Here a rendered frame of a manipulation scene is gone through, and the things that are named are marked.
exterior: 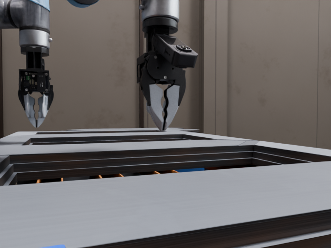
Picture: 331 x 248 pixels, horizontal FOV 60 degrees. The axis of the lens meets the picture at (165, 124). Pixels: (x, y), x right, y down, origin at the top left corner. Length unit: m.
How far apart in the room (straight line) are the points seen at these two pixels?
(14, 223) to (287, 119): 4.08
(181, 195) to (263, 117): 3.74
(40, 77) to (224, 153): 0.51
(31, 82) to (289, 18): 3.91
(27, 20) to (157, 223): 0.72
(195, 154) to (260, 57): 3.41
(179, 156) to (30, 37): 0.49
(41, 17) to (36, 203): 0.65
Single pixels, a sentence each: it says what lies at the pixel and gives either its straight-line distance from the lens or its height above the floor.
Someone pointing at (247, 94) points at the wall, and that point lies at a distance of 3.88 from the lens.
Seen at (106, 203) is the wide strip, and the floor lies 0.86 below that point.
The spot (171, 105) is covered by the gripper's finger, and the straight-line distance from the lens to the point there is 0.56.
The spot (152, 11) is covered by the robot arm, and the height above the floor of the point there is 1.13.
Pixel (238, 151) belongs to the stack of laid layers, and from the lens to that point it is 0.75.
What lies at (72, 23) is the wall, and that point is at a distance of 3.49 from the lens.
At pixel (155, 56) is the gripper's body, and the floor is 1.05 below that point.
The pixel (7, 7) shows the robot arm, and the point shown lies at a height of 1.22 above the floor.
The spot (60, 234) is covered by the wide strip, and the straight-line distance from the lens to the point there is 0.21.
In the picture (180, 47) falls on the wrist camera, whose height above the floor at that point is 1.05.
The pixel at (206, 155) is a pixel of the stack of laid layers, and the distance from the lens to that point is 0.70.
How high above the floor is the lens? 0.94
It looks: 2 degrees down
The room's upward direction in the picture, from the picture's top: straight up
